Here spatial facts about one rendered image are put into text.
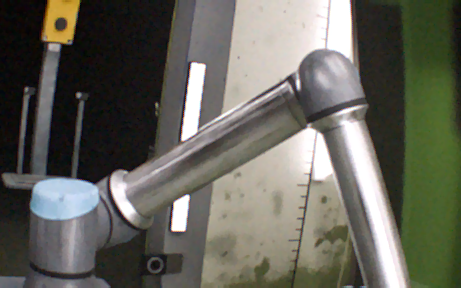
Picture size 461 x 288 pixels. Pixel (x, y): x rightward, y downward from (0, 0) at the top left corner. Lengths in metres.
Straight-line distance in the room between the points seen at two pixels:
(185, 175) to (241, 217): 1.02
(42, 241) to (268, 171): 1.27
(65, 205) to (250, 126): 0.40
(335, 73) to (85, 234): 0.57
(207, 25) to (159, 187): 0.96
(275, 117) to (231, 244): 1.14
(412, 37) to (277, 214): 0.94
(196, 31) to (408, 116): 0.86
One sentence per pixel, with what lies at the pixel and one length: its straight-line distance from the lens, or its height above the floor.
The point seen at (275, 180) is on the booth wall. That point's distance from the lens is 2.13.
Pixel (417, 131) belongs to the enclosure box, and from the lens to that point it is 1.94.
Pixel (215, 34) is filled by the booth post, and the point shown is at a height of 1.40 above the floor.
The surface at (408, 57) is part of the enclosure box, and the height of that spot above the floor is 1.41.
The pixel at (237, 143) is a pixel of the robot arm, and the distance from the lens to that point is 1.02.
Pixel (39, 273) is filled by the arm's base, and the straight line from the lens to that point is 1.06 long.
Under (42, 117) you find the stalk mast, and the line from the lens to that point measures 1.91.
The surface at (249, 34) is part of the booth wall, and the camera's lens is 2.02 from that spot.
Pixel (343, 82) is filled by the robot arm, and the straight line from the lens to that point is 0.86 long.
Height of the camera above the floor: 1.09
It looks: 3 degrees down
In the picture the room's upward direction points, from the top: 7 degrees clockwise
